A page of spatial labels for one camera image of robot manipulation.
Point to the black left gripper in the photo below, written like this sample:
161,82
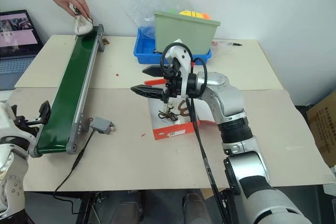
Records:
25,124

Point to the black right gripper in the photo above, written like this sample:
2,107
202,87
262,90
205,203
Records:
175,83

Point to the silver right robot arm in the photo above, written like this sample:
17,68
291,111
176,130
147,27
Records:
236,119

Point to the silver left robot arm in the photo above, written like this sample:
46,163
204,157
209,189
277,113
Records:
13,176

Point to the orange and white shoebox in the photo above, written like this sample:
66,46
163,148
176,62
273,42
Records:
170,132

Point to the blue plastic bin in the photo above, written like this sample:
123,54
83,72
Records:
144,51

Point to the green conveyor belt unit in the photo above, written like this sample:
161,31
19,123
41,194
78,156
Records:
70,87

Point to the grey conveyor motor box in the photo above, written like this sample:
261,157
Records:
102,125

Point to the pale green plastic bin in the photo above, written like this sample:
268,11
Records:
183,31

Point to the small brown tag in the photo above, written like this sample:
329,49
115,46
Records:
105,42

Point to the grey open laptop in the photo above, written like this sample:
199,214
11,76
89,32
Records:
15,40

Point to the small clear plastic wrapper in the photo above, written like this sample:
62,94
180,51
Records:
220,47

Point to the clear plastic bag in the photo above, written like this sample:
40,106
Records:
147,3

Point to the yellow toy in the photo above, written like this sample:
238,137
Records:
189,13

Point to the orange toy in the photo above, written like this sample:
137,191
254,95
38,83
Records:
207,16

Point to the black pen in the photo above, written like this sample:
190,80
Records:
235,44

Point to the dark rounded shape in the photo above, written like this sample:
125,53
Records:
195,208
126,207

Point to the brown cardboard box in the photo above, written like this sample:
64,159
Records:
322,129

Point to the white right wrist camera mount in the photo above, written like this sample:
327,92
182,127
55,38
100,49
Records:
181,56

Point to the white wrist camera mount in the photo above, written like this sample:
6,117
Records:
181,56
4,119

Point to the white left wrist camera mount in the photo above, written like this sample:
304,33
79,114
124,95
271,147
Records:
4,119

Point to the black table frame leg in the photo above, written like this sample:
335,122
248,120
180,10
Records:
85,208

